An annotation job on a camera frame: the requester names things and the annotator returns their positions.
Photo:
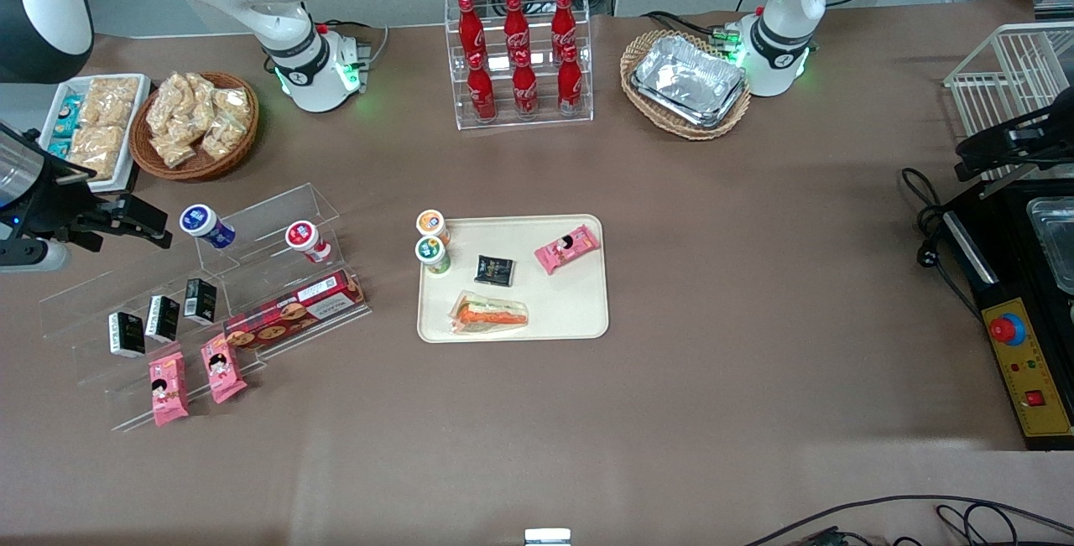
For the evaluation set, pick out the small black carton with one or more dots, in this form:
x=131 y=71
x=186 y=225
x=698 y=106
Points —
x=200 y=301
x=126 y=335
x=162 y=319

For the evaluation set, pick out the black sealing machine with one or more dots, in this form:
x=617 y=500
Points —
x=1007 y=278

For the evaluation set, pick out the clear acrylic tiered stand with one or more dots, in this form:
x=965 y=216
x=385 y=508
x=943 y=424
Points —
x=252 y=223

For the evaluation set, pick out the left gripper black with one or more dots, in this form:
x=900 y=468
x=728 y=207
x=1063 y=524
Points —
x=1025 y=137

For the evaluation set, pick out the dark brown wicker basket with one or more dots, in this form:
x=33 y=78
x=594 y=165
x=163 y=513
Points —
x=201 y=170

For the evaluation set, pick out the cream plastic tray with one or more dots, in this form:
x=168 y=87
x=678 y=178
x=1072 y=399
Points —
x=570 y=294

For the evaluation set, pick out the red cola bottle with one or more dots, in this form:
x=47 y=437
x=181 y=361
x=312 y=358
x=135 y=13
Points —
x=525 y=91
x=482 y=93
x=470 y=30
x=563 y=26
x=570 y=86
x=516 y=30

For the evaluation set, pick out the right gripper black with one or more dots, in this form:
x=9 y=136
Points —
x=52 y=204

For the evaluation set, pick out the small blue snack packet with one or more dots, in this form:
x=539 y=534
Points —
x=69 y=116
x=59 y=148

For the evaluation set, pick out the clear acrylic bottle rack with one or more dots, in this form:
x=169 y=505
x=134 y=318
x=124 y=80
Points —
x=545 y=120

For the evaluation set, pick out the pink snack packet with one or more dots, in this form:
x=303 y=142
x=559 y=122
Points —
x=566 y=249
x=222 y=370
x=168 y=391

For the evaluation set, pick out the grey metal bar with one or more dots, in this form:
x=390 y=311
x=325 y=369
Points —
x=1003 y=187

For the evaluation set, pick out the white rectangular snack tray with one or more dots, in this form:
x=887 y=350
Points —
x=141 y=122

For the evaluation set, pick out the clear bag of snacks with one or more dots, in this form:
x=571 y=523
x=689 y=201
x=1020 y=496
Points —
x=170 y=101
x=220 y=97
x=225 y=137
x=174 y=150

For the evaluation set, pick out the orange lid yogurt cup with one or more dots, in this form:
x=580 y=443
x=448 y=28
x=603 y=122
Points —
x=431 y=221

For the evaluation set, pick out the blue lid yogurt cup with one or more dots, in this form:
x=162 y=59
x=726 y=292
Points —
x=199 y=219

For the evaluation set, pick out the green lid yogurt cup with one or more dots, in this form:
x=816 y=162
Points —
x=430 y=251

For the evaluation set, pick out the red lid yogurt cup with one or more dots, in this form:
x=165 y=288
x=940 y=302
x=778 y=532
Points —
x=300 y=236

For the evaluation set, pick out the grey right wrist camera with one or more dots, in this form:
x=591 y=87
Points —
x=33 y=257

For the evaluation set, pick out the clear pack of crackers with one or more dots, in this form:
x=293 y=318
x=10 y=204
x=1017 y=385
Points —
x=96 y=152
x=109 y=101

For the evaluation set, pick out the light tan wicker basket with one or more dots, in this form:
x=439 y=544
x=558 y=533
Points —
x=684 y=131

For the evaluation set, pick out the small silver bracket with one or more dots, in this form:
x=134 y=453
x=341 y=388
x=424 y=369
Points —
x=547 y=538

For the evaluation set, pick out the steel pan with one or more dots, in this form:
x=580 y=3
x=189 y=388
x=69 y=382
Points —
x=1057 y=236

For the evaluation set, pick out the small black snack packet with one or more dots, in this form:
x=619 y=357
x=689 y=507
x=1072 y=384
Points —
x=493 y=271

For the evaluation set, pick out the red cookie box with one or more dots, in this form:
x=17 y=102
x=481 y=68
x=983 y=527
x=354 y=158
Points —
x=294 y=309

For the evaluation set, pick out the sandwich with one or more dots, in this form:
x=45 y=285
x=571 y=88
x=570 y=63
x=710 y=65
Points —
x=495 y=315

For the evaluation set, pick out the aluminium foil container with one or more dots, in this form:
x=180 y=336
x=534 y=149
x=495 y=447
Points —
x=688 y=76

